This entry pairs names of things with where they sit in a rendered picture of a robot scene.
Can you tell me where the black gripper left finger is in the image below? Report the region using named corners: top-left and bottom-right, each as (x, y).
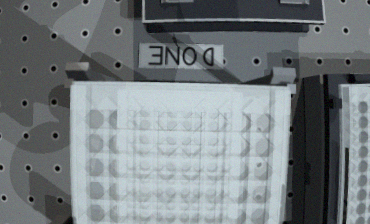
top-left (49, 215), bottom-right (73, 224)

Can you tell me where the grey perforated base plate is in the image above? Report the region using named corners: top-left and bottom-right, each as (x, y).
top-left (0, 0), bottom-right (370, 224)

